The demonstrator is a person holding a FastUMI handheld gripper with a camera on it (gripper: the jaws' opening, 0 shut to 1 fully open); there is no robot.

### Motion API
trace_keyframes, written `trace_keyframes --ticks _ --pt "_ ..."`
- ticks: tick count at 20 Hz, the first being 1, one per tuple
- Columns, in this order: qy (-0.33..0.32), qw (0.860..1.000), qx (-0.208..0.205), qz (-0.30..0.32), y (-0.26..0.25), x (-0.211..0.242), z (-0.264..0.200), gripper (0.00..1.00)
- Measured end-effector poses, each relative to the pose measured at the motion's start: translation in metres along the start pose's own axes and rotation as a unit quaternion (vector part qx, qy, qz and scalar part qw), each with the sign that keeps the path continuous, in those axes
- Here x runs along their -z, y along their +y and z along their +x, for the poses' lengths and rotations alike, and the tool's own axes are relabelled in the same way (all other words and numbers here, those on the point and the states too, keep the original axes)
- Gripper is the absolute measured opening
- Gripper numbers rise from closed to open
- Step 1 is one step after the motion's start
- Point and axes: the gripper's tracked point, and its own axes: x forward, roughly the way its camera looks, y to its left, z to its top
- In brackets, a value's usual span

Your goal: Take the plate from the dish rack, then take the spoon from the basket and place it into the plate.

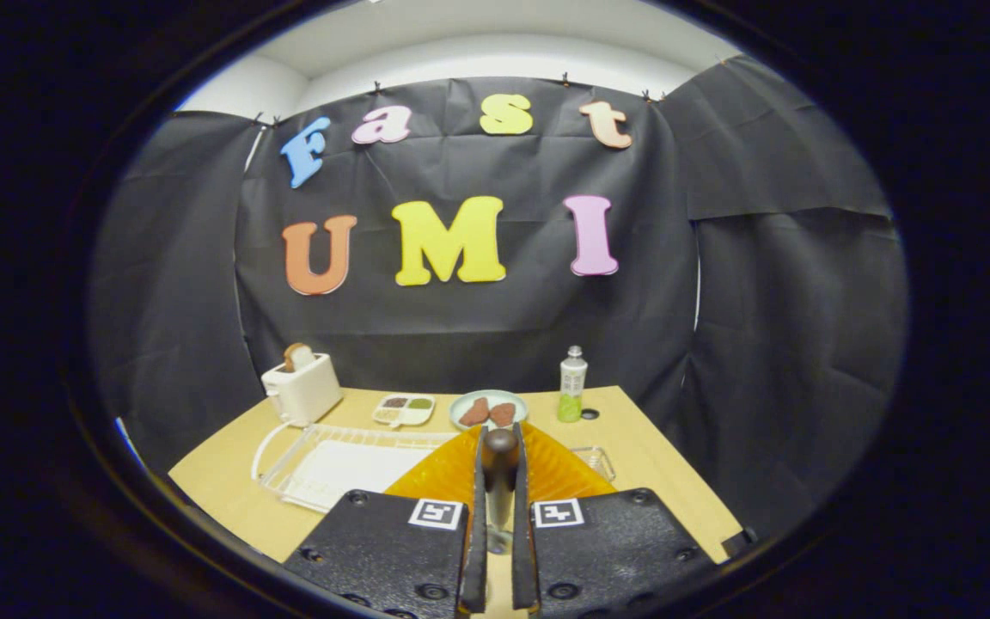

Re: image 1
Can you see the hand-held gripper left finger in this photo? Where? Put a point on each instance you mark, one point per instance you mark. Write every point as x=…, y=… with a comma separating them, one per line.
x=476, y=550

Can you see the pile of pale beans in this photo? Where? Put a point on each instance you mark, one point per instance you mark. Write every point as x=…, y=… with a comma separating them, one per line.
x=388, y=415

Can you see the pile of dark red beans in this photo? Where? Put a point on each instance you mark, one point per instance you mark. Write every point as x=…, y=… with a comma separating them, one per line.
x=394, y=401

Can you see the black backdrop cloth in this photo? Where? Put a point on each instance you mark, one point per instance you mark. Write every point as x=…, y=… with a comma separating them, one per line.
x=478, y=335

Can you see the white toaster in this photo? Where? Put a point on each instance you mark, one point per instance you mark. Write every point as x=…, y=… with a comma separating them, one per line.
x=306, y=394

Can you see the brown meat piece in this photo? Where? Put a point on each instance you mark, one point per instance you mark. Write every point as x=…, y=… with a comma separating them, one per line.
x=474, y=412
x=503, y=414

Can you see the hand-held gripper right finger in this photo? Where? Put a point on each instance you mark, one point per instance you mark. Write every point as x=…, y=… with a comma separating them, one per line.
x=522, y=550

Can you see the black table clamp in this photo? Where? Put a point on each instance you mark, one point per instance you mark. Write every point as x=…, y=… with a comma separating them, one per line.
x=738, y=543

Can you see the green and white bottle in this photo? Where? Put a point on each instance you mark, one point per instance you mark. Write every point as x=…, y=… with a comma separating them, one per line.
x=572, y=387

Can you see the bread slice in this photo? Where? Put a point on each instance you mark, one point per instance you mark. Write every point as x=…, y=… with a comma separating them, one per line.
x=297, y=357

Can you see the white sectioned dish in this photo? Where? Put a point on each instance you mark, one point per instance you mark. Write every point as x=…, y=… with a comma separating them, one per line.
x=409, y=414

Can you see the small pale green dish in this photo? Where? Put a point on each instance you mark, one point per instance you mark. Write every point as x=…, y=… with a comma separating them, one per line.
x=521, y=406

